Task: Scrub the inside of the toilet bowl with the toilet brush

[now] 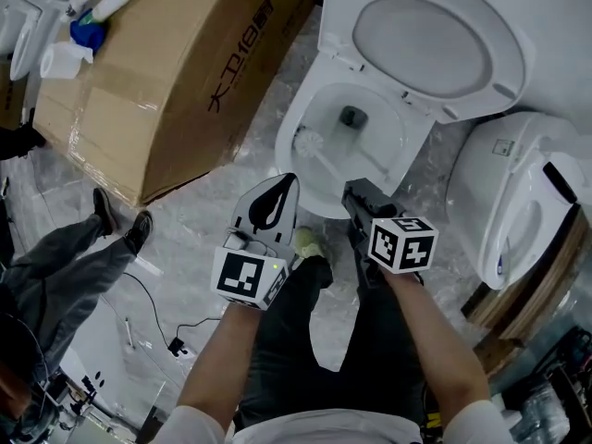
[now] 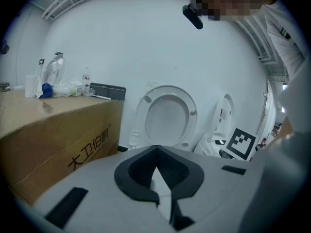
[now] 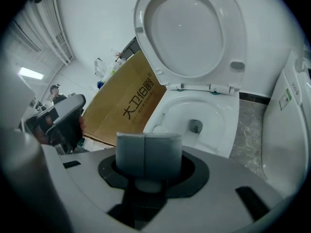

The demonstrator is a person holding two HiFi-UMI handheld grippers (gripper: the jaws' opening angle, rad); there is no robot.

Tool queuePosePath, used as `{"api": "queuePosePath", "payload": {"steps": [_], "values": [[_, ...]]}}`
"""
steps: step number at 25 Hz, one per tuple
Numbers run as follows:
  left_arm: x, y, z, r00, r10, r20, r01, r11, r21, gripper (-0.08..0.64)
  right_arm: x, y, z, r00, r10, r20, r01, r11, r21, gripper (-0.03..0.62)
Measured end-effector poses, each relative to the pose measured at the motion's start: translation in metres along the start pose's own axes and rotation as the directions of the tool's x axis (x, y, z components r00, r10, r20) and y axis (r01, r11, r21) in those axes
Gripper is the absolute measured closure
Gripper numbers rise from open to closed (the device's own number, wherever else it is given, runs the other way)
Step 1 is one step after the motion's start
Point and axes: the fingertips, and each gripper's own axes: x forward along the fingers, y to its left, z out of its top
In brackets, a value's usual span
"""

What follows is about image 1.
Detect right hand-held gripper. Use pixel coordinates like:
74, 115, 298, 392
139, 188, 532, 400
342, 178, 439, 290

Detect large cardboard box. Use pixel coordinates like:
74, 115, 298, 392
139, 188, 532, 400
34, 0, 315, 207

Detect blue cloth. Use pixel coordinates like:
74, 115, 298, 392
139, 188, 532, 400
68, 9, 110, 55

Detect person's dark trousers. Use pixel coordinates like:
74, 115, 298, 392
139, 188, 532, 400
233, 219, 429, 434

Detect black floor cable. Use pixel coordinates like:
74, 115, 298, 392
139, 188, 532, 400
122, 270, 222, 349

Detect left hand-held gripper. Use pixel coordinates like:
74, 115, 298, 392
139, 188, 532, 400
210, 173, 300, 312

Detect person's left shoe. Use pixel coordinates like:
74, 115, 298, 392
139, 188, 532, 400
294, 227, 327, 261

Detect person's right forearm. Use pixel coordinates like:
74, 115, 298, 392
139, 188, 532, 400
383, 270, 491, 423

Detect person's white shirt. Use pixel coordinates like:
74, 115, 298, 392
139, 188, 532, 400
178, 400, 514, 444

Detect white toilet brush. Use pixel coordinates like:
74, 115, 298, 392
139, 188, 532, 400
291, 126, 352, 189

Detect white smart toilet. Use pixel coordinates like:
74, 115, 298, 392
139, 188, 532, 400
446, 111, 592, 291

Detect stack of wooden boards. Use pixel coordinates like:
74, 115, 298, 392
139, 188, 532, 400
462, 205, 592, 378

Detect person's left forearm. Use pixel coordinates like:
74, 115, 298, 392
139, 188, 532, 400
178, 301, 263, 429

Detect black equipment frame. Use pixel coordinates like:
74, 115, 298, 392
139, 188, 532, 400
62, 373, 154, 444

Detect white panel with black marks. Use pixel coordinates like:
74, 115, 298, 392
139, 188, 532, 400
59, 293, 186, 434

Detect small cardboard box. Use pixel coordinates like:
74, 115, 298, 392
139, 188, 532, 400
0, 60, 29, 131

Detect toilet paper roll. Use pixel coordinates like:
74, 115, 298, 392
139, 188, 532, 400
39, 42, 93, 80

